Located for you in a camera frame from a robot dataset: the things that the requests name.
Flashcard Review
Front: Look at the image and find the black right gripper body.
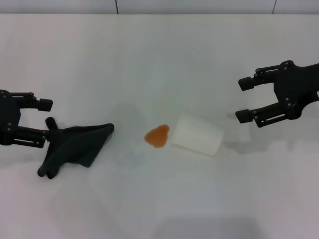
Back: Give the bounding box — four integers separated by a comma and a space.
272, 60, 319, 120

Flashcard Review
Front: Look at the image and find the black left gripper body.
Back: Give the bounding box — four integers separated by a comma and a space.
0, 89, 22, 146

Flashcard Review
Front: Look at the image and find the dark blue rag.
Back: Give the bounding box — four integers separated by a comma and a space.
37, 117, 116, 180

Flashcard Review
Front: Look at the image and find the white paper cup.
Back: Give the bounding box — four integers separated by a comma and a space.
170, 112, 225, 158

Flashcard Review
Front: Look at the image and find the orange brown liquid stain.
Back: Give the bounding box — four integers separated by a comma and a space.
144, 124, 171, 149

